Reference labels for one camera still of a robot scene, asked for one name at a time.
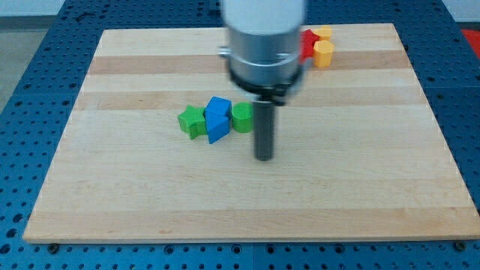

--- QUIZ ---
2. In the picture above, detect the blue triangle block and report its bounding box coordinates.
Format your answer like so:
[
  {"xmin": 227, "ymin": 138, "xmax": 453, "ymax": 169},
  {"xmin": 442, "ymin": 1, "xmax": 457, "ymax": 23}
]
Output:
[{"xmin": 205, "ymin": 112, "xmax": 230, "ymax": 144}]

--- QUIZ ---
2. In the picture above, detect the green star block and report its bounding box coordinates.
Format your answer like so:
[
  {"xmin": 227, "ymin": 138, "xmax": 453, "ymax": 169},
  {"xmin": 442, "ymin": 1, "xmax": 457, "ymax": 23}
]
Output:
[{"xmin": 177, "ymin": 105, "xmax": 207, "ymax": 140}]

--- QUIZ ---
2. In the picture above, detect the blue cube block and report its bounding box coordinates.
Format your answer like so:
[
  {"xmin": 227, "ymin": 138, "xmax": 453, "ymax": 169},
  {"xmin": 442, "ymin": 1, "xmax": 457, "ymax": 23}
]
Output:
[{"xmin": 205, "ymin": 96, "xmax": 232, "ymax": 119}]

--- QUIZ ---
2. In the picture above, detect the yellow block at back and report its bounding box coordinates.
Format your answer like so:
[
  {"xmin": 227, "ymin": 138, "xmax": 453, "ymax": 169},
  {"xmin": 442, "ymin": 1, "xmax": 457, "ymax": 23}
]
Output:
[{"xmin": 313, "ymin": 25, "xmax": 333, "ymax": 41}]

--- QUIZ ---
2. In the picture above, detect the green cylinder block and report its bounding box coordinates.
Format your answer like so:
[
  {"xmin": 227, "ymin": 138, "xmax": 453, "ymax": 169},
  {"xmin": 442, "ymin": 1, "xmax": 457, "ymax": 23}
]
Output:
[{"xmin": 231, "ymin": 102, "xmax": 253, "ymax": 134}]

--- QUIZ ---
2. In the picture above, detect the red object at right edge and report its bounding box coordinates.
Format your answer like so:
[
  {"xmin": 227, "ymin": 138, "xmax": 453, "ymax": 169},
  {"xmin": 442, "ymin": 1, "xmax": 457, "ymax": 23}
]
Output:
[{"xmin": 461, "ymin": 29, "xmax": 480, "ymax": 58}]

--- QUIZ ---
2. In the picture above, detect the light wooden board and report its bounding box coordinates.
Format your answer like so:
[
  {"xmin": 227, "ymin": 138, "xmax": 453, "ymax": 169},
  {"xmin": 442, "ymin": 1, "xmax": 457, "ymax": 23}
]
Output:
[{"xmin": 23, "ymin": 23, "xmax": 479, "ymax": 244}]

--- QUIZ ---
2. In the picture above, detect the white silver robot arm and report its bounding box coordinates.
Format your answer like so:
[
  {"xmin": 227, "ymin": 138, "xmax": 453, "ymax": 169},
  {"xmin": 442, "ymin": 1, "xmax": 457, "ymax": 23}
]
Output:
[{"xmin": 219, "ymin": 0, "xmax": 307, "ymax": 161}]

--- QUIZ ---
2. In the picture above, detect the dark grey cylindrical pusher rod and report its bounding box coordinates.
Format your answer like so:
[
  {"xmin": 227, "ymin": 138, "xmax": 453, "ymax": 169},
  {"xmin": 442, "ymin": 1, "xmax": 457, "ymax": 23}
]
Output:
[{"xmin": 253, "ymin": 97, "xmax": 275, "ymax": 161}]

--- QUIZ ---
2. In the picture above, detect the yellow hexagon block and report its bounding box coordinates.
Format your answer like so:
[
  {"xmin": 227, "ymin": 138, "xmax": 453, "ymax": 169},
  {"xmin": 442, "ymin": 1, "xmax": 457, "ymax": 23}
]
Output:
[{"xmin": 313, "ymin": 40, "xmax": 335, "ymax": 68}]

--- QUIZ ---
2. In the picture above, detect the red star block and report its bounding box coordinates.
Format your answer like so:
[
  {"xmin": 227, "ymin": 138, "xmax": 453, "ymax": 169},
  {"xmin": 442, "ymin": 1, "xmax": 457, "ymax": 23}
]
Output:
[{"xmin": 300, "ymin": 29, "xmax": 320, "ymax": 63}]

